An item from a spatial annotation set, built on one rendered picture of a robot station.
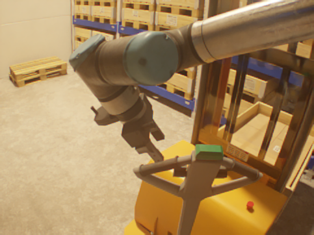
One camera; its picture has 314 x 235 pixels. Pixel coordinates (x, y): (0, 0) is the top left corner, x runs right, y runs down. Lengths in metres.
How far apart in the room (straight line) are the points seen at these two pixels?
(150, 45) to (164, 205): 1.21
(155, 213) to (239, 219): 0.55
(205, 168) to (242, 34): 0.44
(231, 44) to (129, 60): 0.18
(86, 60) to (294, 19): 0.37
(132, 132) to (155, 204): 1.03
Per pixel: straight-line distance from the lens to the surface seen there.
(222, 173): 0.83
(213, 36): 0.45
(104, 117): 0.59
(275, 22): 0.42
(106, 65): 0.43
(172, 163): 0.73
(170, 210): 1.47
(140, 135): 0.56
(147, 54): 0.38
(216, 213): 1.31
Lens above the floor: 1.82
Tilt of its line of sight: 29 degrees down
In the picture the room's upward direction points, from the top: 4 degrees clockwise
